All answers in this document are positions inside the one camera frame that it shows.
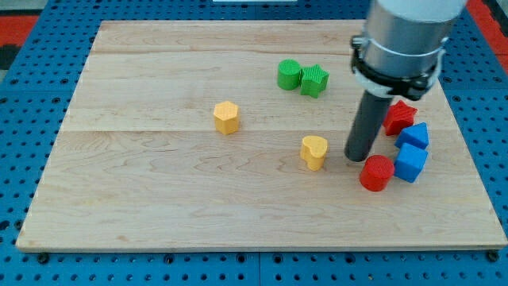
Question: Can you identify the red star block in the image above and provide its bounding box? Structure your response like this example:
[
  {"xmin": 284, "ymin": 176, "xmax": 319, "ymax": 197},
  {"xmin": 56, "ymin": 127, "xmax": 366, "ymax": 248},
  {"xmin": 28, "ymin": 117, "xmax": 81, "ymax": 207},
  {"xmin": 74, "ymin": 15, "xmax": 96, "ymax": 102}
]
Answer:
[{"xmin": 383, "ymin": 100, "xmax": 418, "ymax": 136}]

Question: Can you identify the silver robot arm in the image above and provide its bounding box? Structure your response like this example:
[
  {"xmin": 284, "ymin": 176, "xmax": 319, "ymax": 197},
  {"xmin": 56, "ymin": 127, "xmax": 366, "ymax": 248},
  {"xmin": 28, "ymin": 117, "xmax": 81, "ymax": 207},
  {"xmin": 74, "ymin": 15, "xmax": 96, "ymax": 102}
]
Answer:
[{"xmin": 351, "ymin": 0, "xmax": 467, "ymax": 101}]

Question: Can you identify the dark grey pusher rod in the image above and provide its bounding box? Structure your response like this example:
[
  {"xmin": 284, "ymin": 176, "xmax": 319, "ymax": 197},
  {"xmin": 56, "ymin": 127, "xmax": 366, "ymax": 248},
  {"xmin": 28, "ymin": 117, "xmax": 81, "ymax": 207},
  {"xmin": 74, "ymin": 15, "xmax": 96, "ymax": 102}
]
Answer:
[{"xmin": 344, "ymin": 91, "xmax": 393, "ymax": 162}]

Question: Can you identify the green star block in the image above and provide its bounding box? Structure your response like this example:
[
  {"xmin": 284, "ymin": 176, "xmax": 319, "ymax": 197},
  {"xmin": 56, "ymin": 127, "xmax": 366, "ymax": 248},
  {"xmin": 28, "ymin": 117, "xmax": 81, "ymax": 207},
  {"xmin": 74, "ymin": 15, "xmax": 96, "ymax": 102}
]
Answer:
[{"xmin": 300, "ymin": 64, "xmax": 329, "ymax": 99}]

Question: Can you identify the blue pentagon block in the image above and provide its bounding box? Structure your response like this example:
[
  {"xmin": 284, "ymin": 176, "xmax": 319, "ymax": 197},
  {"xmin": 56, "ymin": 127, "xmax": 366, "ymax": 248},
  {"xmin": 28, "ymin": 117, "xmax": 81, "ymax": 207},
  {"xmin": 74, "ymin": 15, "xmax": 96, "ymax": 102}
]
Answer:
[{"xmin": 394, "ymin": 122, "xmax": 429, "ymax": 149}]

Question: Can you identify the blue cube block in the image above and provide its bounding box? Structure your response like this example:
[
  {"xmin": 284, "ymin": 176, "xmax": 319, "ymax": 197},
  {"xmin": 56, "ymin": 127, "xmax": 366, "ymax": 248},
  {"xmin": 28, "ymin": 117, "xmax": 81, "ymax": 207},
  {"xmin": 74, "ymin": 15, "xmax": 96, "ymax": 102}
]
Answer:
[{"xmin": 394, "ymin": 143, "xmax": 428, "ymax": 183}]

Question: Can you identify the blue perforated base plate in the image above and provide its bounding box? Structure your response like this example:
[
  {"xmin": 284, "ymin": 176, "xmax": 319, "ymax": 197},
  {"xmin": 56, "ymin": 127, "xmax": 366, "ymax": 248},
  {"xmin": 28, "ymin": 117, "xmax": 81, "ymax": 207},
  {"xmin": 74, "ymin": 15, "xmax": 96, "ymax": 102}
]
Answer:
[{"xmin": 1, "ymin": 1, "xmax": 507, "ymax": 285}]

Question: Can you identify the green cylinder block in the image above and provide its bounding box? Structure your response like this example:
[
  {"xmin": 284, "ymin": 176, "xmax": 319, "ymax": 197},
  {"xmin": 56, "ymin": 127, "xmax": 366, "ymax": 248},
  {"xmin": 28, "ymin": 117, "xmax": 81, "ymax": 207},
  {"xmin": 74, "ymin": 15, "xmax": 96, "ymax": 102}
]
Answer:
[{"xmin": 277, "ymin": 59, "xmax": 301, "ymax": 91}]

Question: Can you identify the red cylinder block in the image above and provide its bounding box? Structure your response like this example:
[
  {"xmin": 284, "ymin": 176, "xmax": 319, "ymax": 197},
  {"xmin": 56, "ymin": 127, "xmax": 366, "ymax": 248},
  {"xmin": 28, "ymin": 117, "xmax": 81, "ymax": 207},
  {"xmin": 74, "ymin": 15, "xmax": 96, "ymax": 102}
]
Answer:
[{"xmin": 359, "ymin": 155, "xmax": 394, "ymax": 191}]

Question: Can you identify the yellow hexagon block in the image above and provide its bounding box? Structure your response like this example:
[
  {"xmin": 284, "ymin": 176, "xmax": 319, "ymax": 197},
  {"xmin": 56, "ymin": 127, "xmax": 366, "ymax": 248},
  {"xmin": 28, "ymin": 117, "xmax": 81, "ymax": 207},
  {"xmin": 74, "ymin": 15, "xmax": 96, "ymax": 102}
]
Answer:
[{"xmin": 214, "ymin": 101, "xmax": 240, "ymax": 135}]

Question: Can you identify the wooden board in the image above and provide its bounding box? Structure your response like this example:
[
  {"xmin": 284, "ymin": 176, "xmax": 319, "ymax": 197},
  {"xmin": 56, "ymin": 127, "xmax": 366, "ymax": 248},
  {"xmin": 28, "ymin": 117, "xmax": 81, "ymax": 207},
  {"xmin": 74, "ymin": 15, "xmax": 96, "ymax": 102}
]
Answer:
[{"xmin": 17, "ymin": 20, "xmax": 507, "ymax": 253}]

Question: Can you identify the yellow heart block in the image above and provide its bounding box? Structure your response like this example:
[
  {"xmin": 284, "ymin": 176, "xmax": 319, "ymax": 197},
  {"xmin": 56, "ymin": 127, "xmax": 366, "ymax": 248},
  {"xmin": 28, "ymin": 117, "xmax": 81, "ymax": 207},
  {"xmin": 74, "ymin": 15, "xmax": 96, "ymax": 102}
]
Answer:
[{"xmin": 300, "ymin": 135, "xmax": 329, "ymax": 171}]

